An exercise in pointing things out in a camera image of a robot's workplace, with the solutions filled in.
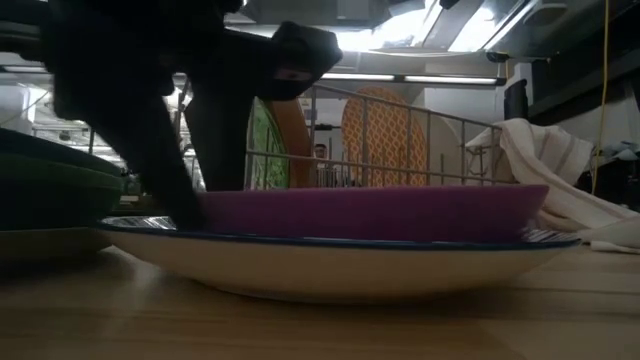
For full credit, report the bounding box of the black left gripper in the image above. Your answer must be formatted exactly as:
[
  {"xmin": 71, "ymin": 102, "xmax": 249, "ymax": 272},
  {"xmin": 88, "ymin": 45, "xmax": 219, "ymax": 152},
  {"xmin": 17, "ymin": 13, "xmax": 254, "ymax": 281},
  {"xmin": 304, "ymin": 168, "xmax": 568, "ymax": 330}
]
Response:
[{"xmin": 42, "ymin": 0, "xmax": 272, "ymax": 233}]

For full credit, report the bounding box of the yellow-green transparent plate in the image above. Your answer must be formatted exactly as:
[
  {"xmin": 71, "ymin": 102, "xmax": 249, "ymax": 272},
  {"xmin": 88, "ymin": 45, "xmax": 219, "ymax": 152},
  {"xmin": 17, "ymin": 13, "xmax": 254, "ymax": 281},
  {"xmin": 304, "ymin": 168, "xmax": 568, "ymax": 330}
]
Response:
[{"xmin": 247, "ymin": 97, "xmax": 290, "ymax": 190}]

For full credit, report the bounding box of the brown wooden plate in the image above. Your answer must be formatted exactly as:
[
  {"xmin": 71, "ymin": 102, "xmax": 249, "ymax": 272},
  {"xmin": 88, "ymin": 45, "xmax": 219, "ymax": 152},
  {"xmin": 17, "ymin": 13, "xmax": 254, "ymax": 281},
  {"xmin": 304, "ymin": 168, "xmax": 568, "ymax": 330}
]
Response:
[{"xmin": 269, "ymin": 97, "xmax": 314, "ymax": 190}]

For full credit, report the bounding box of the grey wire dish rack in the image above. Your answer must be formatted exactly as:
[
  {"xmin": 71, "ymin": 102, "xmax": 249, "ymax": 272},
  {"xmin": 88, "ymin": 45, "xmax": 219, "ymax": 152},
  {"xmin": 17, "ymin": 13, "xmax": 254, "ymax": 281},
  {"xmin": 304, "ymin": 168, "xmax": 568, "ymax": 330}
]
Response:
[{"xmin": 172, "ymin": 82, "xmax": 519, "ymax": 192}]

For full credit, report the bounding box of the blue white striped plate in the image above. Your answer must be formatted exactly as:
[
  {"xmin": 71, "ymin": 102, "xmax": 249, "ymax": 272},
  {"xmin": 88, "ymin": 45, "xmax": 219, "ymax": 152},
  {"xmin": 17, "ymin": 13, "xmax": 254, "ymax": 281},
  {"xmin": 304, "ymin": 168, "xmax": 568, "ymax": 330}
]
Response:
[{"xmin": 97, "ymin": 215, "xmax": 582, "ymax": 304}]

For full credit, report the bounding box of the purple plate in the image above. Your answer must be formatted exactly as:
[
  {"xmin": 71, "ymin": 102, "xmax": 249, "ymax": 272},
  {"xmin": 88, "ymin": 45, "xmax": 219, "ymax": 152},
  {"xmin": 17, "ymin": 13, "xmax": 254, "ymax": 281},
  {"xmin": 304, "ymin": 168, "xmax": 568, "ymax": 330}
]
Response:
[{"xmin": 197, "ymin": 184, "xmax": 550, "ymax": 245}]

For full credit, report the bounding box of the orange patterned deep plate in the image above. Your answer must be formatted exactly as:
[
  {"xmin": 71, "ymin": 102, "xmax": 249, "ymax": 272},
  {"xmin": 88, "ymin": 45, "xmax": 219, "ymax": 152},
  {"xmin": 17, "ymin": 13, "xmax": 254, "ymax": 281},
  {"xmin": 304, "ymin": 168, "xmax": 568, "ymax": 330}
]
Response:
[{"xmin": 340, "ymin": 85, "xmax": 464, "ymax": 190}]

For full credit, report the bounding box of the person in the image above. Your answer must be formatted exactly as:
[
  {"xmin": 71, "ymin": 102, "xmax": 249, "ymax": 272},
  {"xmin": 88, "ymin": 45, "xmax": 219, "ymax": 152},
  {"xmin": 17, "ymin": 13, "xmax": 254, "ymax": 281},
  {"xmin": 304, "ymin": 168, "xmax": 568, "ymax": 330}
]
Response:
[{"xmin": 312, "ymin": 143, "xmax": 332, "ymax": 189}]

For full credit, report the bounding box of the grey plate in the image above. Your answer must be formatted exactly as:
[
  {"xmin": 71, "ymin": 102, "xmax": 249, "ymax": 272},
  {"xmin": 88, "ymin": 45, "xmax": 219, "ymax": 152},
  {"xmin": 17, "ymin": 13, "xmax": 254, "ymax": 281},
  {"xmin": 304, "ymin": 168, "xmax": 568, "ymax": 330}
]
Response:
[{"xmin": 0, "ymin": 227, "xmax": 114, "ymax": 263}]

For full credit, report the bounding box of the bright ceiling light panel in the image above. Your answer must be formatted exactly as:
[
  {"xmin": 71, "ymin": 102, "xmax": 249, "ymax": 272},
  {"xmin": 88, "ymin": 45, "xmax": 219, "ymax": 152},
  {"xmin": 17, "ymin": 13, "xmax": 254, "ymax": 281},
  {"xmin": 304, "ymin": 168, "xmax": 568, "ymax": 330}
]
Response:
[{"xmin": 334, "ymin": 4, "xmax": 501, "ymax": 53}]

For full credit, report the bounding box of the long fluorescent light strip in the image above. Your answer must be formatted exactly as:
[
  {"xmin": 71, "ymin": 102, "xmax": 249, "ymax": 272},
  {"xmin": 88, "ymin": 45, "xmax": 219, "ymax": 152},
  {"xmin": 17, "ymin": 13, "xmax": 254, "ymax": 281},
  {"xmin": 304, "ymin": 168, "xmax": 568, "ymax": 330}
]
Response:
[{"xmin": 319, "ymin": 73, "xmax": 499, "ymax": 86}]

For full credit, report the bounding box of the black rectangular object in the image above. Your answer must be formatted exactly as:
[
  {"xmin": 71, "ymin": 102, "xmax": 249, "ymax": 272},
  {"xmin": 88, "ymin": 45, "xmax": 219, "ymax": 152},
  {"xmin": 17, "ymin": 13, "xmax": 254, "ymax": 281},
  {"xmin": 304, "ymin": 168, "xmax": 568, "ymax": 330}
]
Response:
[{"xmin": 503, "ymin": 79, "xmax": 529, "ymax": 121}]

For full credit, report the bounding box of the white striped dish towel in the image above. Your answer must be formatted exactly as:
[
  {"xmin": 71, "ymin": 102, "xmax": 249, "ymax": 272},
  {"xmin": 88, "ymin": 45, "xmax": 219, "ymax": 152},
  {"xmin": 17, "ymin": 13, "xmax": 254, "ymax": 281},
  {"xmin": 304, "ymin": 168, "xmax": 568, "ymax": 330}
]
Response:
[{"xmin": 464, "ymin": 118, "xmax": 640, "ymax": 254}]

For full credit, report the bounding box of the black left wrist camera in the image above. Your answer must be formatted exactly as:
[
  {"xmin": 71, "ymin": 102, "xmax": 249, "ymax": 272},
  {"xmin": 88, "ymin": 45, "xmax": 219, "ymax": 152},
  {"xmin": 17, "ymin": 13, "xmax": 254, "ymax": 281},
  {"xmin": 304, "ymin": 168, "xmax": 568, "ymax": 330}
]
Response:
[{"xmin": 259, "ymin": 20, "xmax": 345, "ymax": 102}]

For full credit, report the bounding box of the yellow cable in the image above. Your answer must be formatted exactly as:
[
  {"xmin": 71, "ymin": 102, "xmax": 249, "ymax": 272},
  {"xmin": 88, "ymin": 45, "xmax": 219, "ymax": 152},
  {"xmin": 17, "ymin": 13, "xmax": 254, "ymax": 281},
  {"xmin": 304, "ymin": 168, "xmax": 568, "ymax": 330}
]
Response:
[{"xmin": 591, "ymin": 0, "xmax": 612, "ymax": 196}]

